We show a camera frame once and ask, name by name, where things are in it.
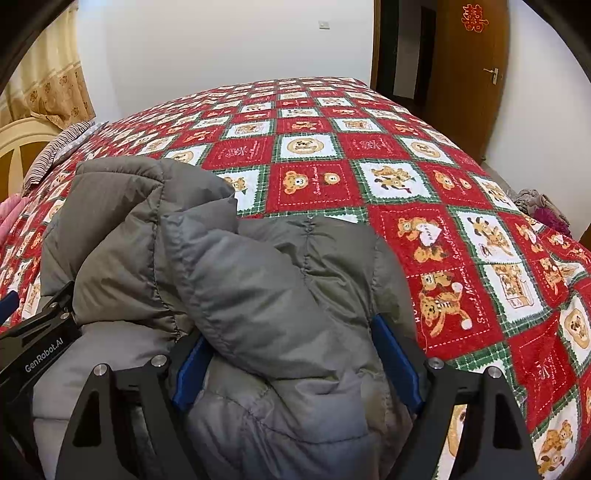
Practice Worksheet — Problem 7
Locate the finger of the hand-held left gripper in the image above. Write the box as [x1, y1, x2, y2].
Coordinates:
[0, 281, 75, 335]

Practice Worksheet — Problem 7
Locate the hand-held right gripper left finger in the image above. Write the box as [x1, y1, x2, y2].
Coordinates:
[54, 335, 213, 480]

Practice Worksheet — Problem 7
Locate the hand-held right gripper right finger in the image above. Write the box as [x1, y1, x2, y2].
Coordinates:
[372, 316, 541, 480]

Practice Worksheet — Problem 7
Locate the grey puffer jacket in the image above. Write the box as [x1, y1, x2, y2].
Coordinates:
[32, 156, 428, 480]

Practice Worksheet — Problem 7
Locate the pile of crumpled clothes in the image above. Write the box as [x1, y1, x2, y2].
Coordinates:
[515, 188, 573, 238]

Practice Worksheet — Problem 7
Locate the folded pink quilt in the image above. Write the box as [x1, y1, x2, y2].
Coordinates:
[0, 194, 24, 241]

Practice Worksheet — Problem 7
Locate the cream and brown headboard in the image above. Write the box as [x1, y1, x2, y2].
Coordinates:
[0, 116, 63, 204]

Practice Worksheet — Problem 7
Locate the striped grey pillow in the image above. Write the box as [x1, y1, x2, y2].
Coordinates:
[23, 121, 109, 188]

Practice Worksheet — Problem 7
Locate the red printed bear blanket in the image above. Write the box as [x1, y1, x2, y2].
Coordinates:
[0, 78, 591, 480]

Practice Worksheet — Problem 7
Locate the beige patterned curtain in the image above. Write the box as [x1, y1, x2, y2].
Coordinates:
[0, 7, 96, 130]

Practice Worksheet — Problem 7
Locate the brown wooden door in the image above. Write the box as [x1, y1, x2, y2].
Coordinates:
[418, 0, 511, 160]

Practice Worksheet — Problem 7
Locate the red paper door decoration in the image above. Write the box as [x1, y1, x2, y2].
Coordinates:
[459, 4, 488, 32]

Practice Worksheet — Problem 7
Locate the dark wooden door frame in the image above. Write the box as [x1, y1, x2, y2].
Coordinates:
[369, 0, 437, 104]

